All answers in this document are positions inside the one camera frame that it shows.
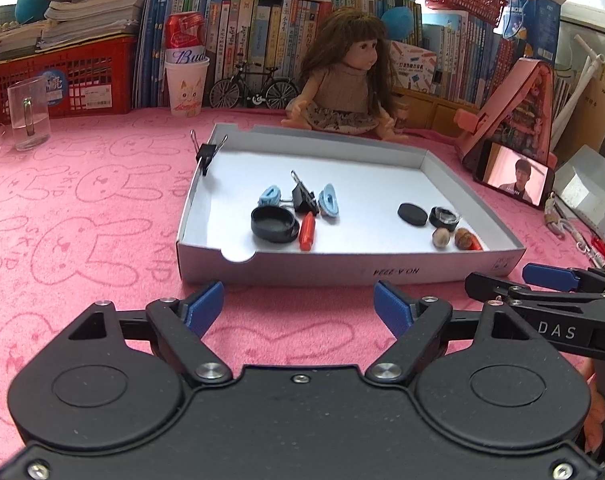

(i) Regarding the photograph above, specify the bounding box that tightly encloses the small brown-lid jar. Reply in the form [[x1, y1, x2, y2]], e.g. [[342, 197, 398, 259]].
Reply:
[[394, 96, 410, 131]]

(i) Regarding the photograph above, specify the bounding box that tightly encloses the blue clip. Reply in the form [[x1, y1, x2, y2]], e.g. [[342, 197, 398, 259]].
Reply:
[[318, 183, 339, 218], [258, 185, 282, 207]]

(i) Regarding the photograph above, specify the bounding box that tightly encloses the dark brown acorn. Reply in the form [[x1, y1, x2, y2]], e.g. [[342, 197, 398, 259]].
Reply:
[[455, 228, 474, 250]]

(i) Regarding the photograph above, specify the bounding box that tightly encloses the clear acrylic block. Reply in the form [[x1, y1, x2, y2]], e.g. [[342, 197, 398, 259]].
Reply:
[[7, 76, 51, 152]]

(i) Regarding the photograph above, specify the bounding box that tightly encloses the coloured pencil box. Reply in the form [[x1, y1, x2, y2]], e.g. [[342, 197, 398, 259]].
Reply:
[[389, 41, 437, 93]]

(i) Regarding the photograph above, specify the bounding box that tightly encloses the person's right hand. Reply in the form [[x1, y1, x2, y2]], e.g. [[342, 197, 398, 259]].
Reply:
[[579, 360, 605, 452]]

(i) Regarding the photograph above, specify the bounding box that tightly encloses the blue cardboard box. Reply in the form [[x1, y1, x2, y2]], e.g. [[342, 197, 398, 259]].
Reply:
[[502, 0, 567, 65]]

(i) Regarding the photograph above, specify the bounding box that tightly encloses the red small tube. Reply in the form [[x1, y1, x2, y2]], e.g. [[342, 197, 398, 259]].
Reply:
[[470, 233, 483, 250], [298, 212, 316, 252]]

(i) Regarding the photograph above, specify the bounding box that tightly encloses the black round disc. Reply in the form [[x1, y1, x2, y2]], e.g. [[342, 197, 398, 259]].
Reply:
[[397, 203, 429, 226]]

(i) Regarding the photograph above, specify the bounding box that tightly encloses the pink triangular miniature house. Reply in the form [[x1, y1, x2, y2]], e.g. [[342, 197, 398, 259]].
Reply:
[[455, 58, 557, 171]]

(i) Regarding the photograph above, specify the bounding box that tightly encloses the white cat paper cup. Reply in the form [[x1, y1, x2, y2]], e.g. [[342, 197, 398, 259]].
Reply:
[[165, 58, 209, 117]]

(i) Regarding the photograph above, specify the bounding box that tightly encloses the light brown acorn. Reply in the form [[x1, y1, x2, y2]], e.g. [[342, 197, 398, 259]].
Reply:
[[432, 228, 452, 249]]

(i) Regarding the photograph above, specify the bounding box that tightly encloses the black binder clip on edge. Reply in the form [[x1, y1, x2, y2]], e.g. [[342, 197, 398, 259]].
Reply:
[[190, 129, 229, 177]]

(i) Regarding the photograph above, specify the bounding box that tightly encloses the long-haired doll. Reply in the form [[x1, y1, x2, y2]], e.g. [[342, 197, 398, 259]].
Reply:
[[281, 8, 400, 141]]

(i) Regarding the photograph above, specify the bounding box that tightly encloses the miniature black bicycle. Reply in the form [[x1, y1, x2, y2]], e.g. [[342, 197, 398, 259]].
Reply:
[[209, 62, 298, 110]]

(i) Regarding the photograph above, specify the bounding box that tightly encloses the blue clip right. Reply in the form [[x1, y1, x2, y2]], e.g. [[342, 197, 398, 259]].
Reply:
[[318, 183, 339, 218]]

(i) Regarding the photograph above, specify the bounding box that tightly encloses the stack of books on crate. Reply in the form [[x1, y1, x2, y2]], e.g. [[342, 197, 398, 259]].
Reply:
[[0, 0, 145, 58]]

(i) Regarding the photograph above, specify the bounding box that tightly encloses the white lanyard strap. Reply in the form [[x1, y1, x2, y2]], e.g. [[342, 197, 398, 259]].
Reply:
[[544, 194, 601, 261]]

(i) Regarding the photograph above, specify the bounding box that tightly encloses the black binder clip in tray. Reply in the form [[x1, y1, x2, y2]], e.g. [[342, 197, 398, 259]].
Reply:
[[290, 170, 320, 217]]

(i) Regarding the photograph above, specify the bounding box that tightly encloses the white cardboard box tray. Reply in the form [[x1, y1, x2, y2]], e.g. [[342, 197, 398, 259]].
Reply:
[[176, 124, 525, 287]]

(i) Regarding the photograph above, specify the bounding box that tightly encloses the red plastic crate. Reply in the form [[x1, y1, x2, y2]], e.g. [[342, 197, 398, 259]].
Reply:
[[0, 36, 136, 124]]

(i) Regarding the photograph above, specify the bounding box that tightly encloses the clear plastic folder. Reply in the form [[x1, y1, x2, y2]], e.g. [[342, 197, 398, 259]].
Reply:
[[553, 145, 605, 240]]

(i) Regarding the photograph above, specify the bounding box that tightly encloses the smartphone playing video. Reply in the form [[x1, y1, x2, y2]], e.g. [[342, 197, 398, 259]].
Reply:
[[473, 140, 555, 209]]

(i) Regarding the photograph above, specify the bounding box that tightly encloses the blue clip left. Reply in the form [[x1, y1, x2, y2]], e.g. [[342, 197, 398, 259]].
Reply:
[[258, 185, 282, 207]]

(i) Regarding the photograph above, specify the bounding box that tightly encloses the red white beer can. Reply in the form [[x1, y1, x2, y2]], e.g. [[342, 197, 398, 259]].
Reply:
[[165, 11, 206, 64]]

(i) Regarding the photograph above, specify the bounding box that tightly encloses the black round lid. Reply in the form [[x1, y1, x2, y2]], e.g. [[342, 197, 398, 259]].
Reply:
[[250, 205, 299, 244]]

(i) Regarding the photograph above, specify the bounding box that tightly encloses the black glass-top jar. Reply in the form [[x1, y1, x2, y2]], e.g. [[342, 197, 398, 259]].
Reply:
[[429, 206, 460, 233]]

